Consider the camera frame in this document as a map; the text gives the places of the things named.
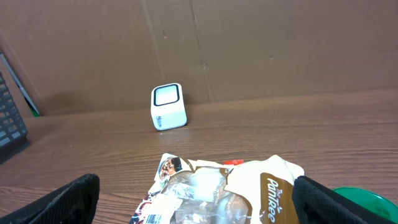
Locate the white brown snack wrapper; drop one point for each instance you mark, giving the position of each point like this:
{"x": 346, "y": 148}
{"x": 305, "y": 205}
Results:
{"x": 188, "y": 191}

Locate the grey plastic mesh basket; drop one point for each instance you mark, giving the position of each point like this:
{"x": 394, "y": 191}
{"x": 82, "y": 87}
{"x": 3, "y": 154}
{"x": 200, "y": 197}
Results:
{"x": 13, "y": 129}

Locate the red white snack bar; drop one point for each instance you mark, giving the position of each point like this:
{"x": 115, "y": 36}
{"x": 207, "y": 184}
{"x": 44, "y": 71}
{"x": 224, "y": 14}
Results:
{"x": 234, "y": 162}

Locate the white barcode scanner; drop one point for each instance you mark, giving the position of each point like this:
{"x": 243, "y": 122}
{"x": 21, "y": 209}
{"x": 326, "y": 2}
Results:
{"x": 167, "y": 107}

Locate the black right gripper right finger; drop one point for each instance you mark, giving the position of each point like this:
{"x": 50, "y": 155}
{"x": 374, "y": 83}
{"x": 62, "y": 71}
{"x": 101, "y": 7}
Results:
{"x": 316, "y": 204}

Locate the green lid glass jar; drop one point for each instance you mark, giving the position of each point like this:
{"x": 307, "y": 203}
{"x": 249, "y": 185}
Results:
{"x": 371, "y": 201}

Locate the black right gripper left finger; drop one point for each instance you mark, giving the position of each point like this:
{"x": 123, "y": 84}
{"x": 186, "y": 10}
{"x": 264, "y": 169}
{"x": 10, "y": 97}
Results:
{"x": 74, "y": 203}

